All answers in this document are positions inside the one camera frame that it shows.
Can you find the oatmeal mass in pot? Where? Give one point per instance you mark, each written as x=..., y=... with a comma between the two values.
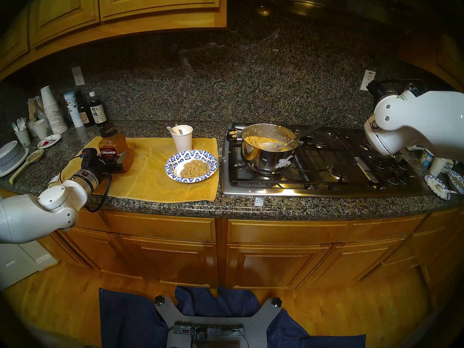
x=255, y=140

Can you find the small plate with red stain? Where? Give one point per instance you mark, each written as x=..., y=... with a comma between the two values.
x=49, y=141

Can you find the stack of white paper cups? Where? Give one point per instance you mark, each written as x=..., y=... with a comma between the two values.
x=52, y=108

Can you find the yellow towel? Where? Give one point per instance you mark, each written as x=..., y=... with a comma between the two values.
x=156, y=186

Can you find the blue patterned paper plate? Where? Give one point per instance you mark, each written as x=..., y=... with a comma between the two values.
x=436, y=187

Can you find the wooden upper cabinet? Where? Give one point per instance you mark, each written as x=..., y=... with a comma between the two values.
x=65, y=10
x=446, y=57

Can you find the soy sauce bottle white label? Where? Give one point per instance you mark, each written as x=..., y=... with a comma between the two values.
x=98, y=113

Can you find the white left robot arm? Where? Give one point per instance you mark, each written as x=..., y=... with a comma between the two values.
x=40, y=209

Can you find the stainless steel pot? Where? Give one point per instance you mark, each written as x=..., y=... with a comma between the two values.
x=261, y=160

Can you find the dark blue cloth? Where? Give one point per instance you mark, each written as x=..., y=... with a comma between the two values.
x=127, y=322

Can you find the scooped oatmeal portion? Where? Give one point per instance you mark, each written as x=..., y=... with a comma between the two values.
x=195, y=169

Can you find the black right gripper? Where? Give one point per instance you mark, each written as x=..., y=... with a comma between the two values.
x=380, y=91

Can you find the white ceramic bowl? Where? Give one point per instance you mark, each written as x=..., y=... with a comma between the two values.
x=8, y=151

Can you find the white plastic fork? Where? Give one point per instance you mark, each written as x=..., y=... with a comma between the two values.
x=15, y=127
x=22, y=123

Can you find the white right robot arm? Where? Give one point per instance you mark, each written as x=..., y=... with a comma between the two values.
x=424, y=122

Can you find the white wall outlet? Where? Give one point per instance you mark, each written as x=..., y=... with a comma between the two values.
x=368, y=79
x=78, y=75

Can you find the ground cinnamon jar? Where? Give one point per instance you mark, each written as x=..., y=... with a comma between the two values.
x=112, y=144

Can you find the dirty wooden spoon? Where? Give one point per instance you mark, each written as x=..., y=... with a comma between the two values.
x=27, y=162

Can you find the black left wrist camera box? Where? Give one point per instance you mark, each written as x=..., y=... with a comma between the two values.
x=88, y=155

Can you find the white blue salt canister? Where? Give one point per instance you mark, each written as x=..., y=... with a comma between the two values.
x=71, y=106

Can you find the white paper cup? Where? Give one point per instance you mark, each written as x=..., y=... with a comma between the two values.
x=23, y=137
x=182, y=142
x=32, y=128
x=438, y=166
x=40, y=129

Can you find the small dark glass bottle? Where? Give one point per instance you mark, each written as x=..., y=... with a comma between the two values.
x=83, y=115

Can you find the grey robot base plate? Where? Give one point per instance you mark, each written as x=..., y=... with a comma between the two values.
x=257, y=322

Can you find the wooden lower cabinets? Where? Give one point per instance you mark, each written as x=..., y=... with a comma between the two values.
x=159, y=227

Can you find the stainless gas cooktop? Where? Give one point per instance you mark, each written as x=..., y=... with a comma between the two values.
x=308, y=182

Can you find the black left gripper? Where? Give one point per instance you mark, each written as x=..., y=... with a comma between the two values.
x=96, y=168

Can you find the white plastic spoon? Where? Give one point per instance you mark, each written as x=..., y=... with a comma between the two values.
x=172, y=129

